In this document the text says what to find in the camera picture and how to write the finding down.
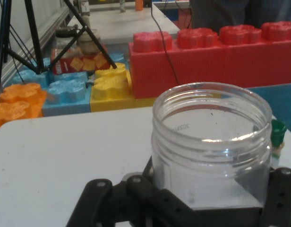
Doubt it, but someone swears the clear jar with black lid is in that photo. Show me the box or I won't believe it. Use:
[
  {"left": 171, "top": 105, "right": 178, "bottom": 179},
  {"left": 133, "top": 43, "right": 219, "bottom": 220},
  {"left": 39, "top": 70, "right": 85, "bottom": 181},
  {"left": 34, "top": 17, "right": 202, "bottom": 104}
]
[{"left": 55, "top": 25, "right": 78, "bottom": 52}]

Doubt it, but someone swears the person in blue jeans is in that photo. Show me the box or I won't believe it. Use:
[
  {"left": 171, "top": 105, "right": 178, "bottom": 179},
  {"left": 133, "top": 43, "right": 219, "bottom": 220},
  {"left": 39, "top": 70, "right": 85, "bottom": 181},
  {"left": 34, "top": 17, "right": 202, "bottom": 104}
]
[{"left": 189, "top": 0, "right": 291, "bottom": 34}]

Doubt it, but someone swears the black tripod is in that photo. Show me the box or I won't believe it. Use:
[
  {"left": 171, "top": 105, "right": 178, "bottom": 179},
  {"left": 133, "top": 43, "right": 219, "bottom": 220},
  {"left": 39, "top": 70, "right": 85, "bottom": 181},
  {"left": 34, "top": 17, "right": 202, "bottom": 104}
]
[{"left": 0, "top": 0, "right": 118, "bottom": 114}]

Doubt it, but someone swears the beige plastic jar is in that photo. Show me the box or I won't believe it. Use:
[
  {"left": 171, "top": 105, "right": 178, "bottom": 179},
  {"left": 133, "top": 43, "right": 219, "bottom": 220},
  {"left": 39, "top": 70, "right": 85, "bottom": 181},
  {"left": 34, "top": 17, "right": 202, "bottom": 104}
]
[{"left": 77, "top": 29, "right": 100, "bottom": 55}]

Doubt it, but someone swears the thin black cable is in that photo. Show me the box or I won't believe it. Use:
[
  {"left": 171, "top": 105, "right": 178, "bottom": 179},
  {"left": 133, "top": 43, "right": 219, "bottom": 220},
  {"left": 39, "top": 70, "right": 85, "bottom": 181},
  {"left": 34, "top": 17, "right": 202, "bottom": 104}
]
[{"left": 150, "top": 0, "right": 180, "bottom": 85}]

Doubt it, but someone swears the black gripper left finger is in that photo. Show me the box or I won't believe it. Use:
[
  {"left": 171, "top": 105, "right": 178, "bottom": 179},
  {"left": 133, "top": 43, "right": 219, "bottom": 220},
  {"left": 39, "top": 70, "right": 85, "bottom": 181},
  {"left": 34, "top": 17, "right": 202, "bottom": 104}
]
[{"left": 65, "top": 157, "right": 207, "bottom": 227}]

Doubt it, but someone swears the giant yellow studded toy brick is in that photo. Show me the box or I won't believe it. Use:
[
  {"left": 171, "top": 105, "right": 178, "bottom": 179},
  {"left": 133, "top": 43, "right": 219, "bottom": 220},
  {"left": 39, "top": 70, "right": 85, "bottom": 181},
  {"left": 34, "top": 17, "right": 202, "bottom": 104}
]
[{"left": 90, "top": 62, "right": 137, "bottom": 113}]

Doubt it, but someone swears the red cracker box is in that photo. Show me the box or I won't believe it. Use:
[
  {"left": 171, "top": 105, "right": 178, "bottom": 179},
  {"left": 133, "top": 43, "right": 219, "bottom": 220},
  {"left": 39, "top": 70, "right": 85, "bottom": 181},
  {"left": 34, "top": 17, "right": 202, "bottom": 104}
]
[{"left": 50, "top": 46, "right": 111, "bottom": 76}]

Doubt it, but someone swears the grey background table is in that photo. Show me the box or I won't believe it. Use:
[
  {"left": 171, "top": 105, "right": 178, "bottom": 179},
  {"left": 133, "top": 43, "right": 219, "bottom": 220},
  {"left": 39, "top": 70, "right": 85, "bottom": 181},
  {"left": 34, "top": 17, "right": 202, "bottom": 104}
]
[{"left": 65, "top": 2, "right": 181, "bottom": 46}]

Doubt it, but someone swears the giant orange toy brick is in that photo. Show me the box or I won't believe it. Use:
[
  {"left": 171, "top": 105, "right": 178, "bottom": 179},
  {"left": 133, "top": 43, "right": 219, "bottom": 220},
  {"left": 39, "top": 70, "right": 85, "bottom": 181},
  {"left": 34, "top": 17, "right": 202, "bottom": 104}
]
[{"left": 0, "top": 82, "right": 47, "bottom": 135}]

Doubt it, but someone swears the tall clear plastic jar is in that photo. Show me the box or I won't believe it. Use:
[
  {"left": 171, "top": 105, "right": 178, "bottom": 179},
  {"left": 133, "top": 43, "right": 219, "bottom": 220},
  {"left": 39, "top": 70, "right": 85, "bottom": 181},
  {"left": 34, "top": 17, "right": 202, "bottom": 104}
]
[{"left": 151, "top": 82, "right": 273, "bottom": 210}]

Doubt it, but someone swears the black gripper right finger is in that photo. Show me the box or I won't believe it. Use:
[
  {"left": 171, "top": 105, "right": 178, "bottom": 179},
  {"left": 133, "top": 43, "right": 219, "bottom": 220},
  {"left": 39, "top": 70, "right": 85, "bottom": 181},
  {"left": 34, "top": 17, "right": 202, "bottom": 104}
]
[{"left": 260, "top": 167, "right": 291, "bottom": 227}]

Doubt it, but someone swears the spice bottle with green cap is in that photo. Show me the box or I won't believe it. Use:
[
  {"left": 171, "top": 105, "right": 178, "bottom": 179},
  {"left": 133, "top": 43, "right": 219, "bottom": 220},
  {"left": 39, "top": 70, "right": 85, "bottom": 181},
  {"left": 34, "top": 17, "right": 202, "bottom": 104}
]
[{"left": 270, "top": 119, "right": 288, "bottom": 166}]

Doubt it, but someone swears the giant red toy brick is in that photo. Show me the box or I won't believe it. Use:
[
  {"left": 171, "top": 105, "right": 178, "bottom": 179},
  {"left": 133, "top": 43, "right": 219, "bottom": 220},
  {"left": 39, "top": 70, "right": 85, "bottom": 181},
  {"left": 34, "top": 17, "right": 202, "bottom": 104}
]
[{"left": 128, "top": 21, "right": 291, "bottom": 99}]

